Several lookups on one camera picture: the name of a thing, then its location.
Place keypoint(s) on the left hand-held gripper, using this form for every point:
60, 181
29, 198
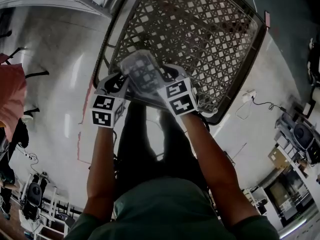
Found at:
102, 117

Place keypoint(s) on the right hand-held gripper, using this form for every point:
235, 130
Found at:
180, 104

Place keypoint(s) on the clear plastic container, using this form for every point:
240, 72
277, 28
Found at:
147, 81

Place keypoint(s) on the person's left forearm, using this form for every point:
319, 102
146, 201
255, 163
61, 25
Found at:
102, 164

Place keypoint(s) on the person's right forearm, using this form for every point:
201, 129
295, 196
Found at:
212, 164

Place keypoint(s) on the dark wicker glass-top table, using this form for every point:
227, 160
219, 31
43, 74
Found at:
205, 41

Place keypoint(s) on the person's black trousers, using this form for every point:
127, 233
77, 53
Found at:
140, 146

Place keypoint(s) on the black-legged chair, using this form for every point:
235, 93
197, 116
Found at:
37, 73

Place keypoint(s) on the white power strip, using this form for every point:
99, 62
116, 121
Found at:
28, 155
248, 95

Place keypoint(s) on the pink cloth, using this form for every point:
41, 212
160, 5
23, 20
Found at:
10, 94

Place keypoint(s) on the pink phone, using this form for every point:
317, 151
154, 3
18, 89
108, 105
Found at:
267, 19

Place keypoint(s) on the person's green shirt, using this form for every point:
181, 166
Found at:
162, 209

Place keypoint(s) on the black round device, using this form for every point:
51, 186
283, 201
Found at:
33, 192

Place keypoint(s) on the cardboard box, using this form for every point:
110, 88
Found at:
277, 159

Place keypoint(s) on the white grey appliance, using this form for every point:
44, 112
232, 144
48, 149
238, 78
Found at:
303, 136

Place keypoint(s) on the dark glass cabinet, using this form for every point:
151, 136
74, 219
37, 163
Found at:
287, 196

